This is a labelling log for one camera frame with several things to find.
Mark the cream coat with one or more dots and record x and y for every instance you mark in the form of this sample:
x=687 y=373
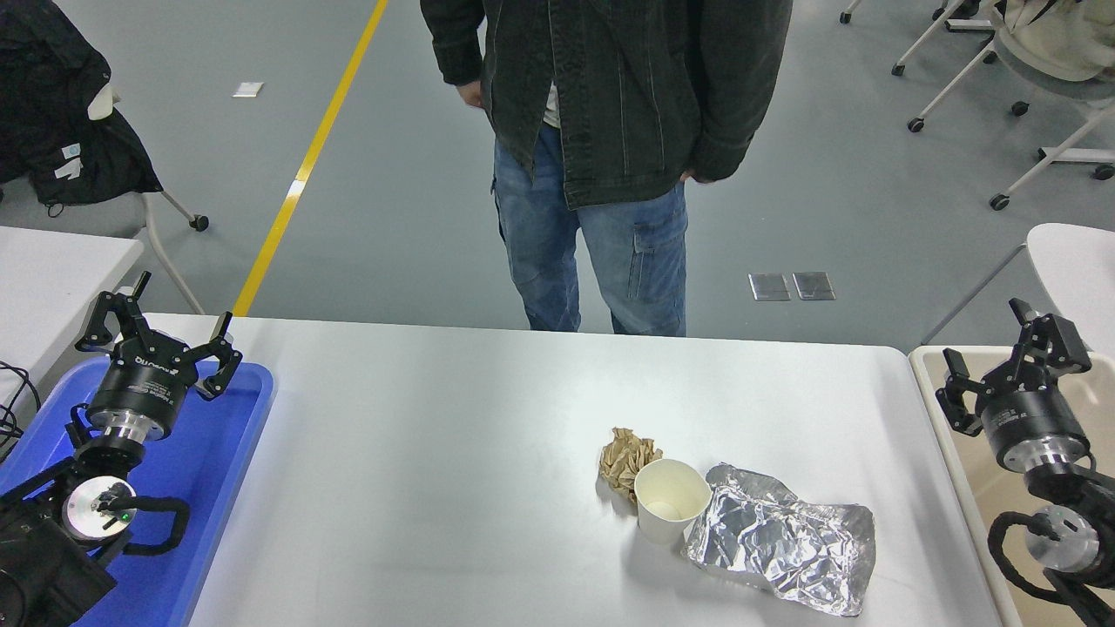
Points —
x=1063 y=35

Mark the white wheeled chair base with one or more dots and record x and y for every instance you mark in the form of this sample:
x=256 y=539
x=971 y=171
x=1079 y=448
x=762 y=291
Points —
x=967 y=25

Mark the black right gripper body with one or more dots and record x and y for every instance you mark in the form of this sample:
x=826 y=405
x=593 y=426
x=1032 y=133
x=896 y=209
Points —
x=1032 y=418

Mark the black jacket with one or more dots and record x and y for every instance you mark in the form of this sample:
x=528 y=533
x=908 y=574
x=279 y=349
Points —
x=52 y=104

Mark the large pale bin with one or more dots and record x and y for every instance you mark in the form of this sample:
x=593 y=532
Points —
x=976 y=488

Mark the person's right hand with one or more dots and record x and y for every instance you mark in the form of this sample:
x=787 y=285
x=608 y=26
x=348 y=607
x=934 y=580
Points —
x=471 y=94

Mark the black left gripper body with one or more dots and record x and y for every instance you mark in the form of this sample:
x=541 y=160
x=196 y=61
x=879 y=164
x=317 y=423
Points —
x=139 y=387

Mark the white side table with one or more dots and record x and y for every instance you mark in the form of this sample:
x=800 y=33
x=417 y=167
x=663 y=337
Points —
x=52 y=279

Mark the white paper cup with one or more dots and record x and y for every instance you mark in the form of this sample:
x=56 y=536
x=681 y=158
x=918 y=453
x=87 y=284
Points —
x=671 y=522

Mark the yellow floor tape line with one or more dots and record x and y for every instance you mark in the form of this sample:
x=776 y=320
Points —
x=305 y=165

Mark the grey white-legged wheeled chair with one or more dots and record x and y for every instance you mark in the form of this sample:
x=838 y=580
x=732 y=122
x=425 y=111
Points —
x=1054 y=87

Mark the white paper scrap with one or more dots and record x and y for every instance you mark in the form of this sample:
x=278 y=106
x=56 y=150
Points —
x=248 y=89

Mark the metal floor plate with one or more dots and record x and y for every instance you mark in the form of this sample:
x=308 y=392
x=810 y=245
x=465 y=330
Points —
x=814 y=286
x=769 y=287

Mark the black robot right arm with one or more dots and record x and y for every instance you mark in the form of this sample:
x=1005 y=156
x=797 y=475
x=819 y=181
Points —
x=1071 y=496

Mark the blue plastic tray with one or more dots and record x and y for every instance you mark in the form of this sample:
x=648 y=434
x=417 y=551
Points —
x=200 y=453

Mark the person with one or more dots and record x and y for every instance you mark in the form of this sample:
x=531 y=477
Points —
x=610 y=87

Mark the person's left hand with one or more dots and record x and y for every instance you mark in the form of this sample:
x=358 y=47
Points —
x=695 y=178

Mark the tan paper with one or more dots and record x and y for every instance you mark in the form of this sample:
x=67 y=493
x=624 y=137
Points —
x=623 y=457

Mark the silver foil tray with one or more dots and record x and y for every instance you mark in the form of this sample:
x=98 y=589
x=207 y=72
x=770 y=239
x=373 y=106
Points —
x=784 y=540

